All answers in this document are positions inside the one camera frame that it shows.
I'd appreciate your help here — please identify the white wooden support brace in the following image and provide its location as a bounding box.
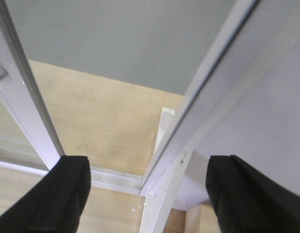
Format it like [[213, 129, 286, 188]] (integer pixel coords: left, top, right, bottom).
[[139, 107, 193, 233]]

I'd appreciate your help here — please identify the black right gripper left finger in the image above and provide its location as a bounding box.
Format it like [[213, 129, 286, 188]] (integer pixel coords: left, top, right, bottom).
[[0, 155, 91, 233]]

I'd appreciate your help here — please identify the white sliding glass door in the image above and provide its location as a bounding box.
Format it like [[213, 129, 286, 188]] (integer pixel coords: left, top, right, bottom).
[[0, 0, 64, 175]]

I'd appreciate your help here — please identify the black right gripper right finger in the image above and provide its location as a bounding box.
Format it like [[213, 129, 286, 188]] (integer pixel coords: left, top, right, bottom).
[[205, 155, 300, 233]]

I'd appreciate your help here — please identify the beige wooden platform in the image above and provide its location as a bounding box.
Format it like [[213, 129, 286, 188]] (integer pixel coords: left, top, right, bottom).
[[0, 60, 219, 233]]

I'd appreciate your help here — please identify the white bottom door track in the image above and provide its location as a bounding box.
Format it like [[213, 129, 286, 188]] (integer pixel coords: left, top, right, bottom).
[[0, 161, 142, 195]]

